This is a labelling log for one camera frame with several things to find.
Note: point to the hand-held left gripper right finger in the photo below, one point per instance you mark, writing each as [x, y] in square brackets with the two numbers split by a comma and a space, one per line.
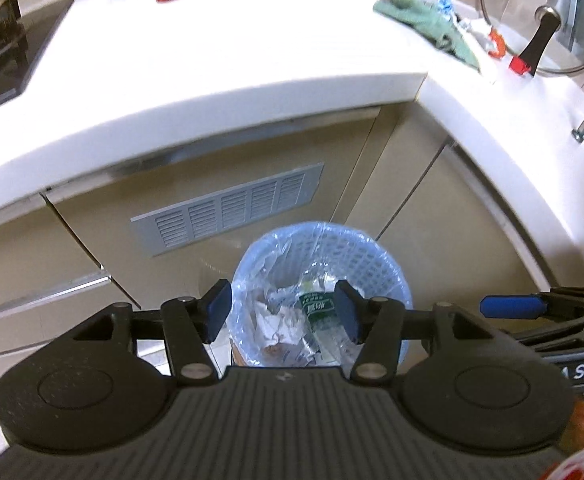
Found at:
[347, 310]

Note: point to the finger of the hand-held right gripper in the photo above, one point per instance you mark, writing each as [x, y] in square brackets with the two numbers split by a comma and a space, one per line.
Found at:
[571, 332]
[511, 306]

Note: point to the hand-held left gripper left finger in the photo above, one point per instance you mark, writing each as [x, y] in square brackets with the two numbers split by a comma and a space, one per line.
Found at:
[219, 310]

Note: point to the plastic bottle white green cap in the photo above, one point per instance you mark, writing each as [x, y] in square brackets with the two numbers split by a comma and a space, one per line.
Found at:
[317, 307]

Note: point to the blue mesh waste basket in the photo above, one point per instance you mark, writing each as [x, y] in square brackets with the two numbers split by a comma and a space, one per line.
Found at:
[371, 265]

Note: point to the white paper wrapper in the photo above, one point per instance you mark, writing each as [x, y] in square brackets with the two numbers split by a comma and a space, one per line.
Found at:
[277, 325]

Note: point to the small red plastic piece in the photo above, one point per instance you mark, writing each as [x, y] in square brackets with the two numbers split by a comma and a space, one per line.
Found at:
[520, 66]

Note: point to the orange mesh net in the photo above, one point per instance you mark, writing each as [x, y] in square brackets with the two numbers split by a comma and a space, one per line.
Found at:
[496, 45]

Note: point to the blue glove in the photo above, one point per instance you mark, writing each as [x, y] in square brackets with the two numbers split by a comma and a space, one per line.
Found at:
[445, 6]

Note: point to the beige cabinet door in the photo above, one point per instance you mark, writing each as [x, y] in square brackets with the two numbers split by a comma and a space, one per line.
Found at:
[461, 240]

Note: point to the grey cabinet vent grille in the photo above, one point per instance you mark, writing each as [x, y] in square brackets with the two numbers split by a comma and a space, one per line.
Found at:
[222, 210]

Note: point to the narrow beige cabinet panel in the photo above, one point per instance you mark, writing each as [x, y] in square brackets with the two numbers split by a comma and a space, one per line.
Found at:
[396, 170]

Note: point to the beige vented cabinet panel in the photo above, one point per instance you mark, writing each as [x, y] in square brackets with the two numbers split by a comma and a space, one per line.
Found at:
[102, 210]

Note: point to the beige cabinet drawer front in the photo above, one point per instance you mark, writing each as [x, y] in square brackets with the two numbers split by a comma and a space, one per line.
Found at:
[22, 250]

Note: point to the small crumpled white wrapper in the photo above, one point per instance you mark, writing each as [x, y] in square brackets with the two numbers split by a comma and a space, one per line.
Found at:
[469, 27]

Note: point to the green cloth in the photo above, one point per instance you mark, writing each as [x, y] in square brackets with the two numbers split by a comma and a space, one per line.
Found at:
[421, 15]

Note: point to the black glass gas hob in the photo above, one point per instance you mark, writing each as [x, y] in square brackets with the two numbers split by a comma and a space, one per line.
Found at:
[2, 80]

